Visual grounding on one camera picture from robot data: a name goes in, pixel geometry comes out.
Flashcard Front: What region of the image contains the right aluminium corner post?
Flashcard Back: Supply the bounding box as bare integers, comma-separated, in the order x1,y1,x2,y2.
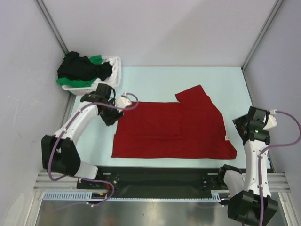
241,0,285,72

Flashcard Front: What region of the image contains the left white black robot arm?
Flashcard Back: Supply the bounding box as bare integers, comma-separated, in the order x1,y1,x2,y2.
41,84,123,188

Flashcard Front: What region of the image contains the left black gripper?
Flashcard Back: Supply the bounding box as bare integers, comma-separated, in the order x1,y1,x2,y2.
99,98,125,127

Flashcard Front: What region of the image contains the light blue cable duct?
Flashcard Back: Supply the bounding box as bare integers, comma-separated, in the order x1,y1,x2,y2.
43,191,230,202

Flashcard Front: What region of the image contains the white plastic laundry basket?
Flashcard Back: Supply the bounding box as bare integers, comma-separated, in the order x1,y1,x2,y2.
61,55,123,96

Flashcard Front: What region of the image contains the red t shirt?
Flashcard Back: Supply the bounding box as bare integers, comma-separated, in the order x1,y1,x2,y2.
112,85,237,160

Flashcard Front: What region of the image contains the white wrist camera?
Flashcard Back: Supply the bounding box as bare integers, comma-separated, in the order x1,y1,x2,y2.
115,93,132,109
263,109,277,130

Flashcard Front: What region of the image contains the green t shirt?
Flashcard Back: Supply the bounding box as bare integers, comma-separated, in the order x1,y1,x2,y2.
56,55,103,88

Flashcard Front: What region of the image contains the left aluminium corner post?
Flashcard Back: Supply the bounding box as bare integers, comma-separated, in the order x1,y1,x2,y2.
34,0,69,55

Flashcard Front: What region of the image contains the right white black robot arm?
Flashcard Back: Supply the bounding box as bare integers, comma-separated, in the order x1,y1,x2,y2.
217,106,278,226

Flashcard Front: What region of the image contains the black t shirt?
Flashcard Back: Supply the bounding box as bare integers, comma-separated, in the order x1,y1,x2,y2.
57,51,112,81

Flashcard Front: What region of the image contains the white t shirt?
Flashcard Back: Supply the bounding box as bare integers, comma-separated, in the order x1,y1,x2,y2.
91,56,122,88

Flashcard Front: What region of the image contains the aluminium corner post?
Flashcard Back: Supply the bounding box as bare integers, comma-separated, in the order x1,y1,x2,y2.
241,0,285,72
34,0,69,55

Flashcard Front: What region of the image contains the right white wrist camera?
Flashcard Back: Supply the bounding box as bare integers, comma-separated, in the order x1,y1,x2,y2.
263,109,277,130

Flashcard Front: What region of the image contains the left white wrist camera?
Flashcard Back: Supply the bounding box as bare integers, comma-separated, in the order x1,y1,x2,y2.
115,93,132,109

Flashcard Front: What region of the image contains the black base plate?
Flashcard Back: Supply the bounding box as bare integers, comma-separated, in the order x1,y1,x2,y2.
76,164,243,199

